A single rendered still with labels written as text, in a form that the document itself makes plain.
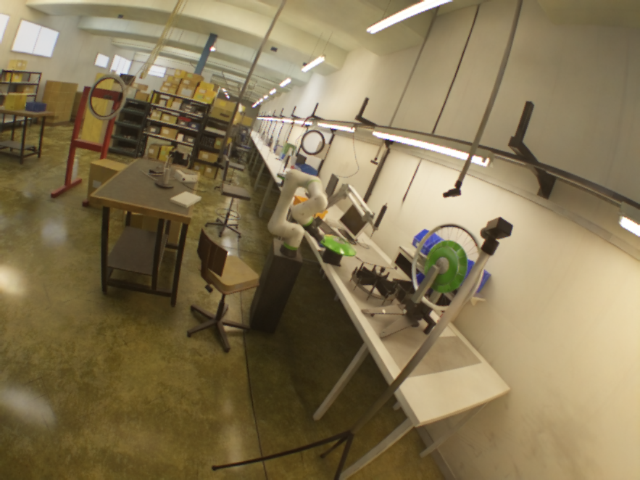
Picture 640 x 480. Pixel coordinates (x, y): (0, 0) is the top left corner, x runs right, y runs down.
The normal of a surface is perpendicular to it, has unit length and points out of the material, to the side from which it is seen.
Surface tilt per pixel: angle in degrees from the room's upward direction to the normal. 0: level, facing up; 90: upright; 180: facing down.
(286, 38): 90
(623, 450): 90
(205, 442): 0
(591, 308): 90
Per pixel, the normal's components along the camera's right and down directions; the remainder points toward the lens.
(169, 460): 0.37, -0.87
